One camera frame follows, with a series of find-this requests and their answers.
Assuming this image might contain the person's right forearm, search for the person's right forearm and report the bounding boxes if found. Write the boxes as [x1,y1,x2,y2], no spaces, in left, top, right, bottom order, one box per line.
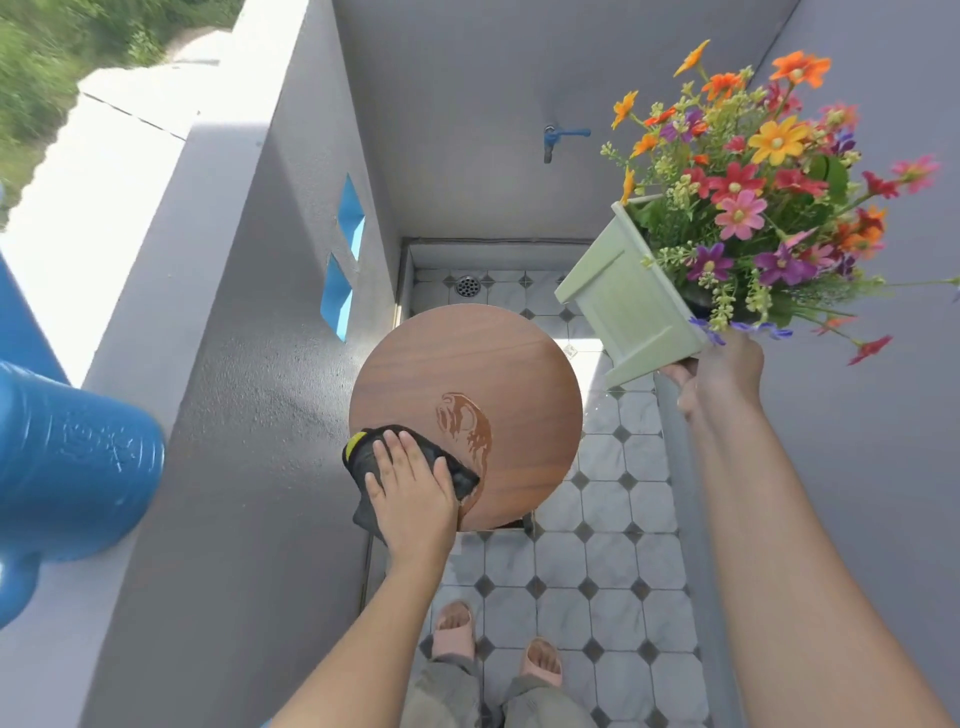
[686,390,957,728]

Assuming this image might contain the black cleaning cloth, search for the black cleaning cloth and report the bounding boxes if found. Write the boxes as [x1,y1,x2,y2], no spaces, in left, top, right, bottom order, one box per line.
[342,424,481,548]

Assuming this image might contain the person's left forearm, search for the person's left forearm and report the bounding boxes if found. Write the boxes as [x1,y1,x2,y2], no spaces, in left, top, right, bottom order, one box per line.
[266,553,454,728]

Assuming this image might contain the round wooden table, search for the round wooden table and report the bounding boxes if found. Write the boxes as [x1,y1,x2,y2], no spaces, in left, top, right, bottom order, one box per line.
[348,303,584,533]

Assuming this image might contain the blue wall tap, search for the blue wall tap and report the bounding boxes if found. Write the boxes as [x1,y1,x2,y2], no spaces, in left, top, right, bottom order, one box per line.
[543,123,592,165]

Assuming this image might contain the person's right hand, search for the person's right hand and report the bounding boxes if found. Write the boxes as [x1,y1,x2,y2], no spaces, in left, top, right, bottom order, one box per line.
[660,327,766,420]

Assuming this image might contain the blue plastic watering can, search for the blue plastic watering can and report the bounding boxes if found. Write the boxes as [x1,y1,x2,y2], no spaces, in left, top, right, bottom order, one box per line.
[0,255,166,630]

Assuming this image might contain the grey trousers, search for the grey trousers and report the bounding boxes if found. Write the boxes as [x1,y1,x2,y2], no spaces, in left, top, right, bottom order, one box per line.
[399,654,599,728]

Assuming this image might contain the person's left hand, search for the person's left hand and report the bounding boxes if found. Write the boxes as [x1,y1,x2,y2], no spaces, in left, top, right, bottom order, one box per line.
[363,430,460,573]

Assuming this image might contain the pink slipper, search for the pink slipper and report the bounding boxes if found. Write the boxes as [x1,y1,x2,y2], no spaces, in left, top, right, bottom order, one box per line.
[520,637,564,687]
[431,600,477,662]

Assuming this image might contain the pale green wooden planter box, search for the pale green wooden planter box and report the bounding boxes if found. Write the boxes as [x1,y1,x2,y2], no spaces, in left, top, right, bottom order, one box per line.
[554,194,710,389]

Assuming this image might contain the colourful artificial flower bouquet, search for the colourful artificial flower bouquet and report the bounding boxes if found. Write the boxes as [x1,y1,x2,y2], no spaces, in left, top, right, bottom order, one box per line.
[598,39,960,367]

